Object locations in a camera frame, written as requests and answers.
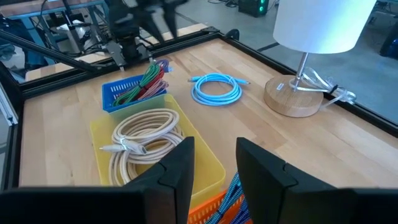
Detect black aluminium table frame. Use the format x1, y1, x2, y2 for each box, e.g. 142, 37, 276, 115
0, 26, 398, 192

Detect beige cable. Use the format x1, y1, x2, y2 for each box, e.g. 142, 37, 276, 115
106, 149, 147, 187
111, 108, 182, 144
99, 129, 186, 166

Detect purple usb cable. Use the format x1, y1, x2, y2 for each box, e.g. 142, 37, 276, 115
154, 58, 173, 74

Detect blue workbench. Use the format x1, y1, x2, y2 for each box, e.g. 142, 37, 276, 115
0, 0, 108, 22

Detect light blue cable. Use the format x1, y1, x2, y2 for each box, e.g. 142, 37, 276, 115
187, 72, 251, 107

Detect yellow translucent plastic bin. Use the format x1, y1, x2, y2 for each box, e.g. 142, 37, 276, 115
90, 93, 226, 210

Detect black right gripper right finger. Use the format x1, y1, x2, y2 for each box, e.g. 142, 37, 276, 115
235, 136, 340, 224

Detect green cable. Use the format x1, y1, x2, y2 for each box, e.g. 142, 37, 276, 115
112, 63, 161, 107

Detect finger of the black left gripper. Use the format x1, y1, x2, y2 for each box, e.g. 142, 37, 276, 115
162, 0, 180, 39
137, 7, 166, 44

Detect orange plastic basket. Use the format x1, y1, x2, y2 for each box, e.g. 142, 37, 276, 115
187, 189, 253, 224

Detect blue white braided cable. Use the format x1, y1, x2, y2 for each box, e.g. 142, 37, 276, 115
204, 172, 243, 224

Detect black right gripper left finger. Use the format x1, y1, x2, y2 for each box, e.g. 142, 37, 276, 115
124, 136, 196, 224

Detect clear lamp power cord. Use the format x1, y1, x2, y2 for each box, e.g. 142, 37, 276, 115
289, 66, 358, 108

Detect black box green lights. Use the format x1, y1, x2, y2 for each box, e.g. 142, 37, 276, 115
237, 0, 269, 19

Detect blue plastic basket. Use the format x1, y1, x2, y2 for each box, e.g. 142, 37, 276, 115
101, 73, 169, 114

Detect red usb cable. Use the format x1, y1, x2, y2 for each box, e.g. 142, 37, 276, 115
136, 69, 166, 101

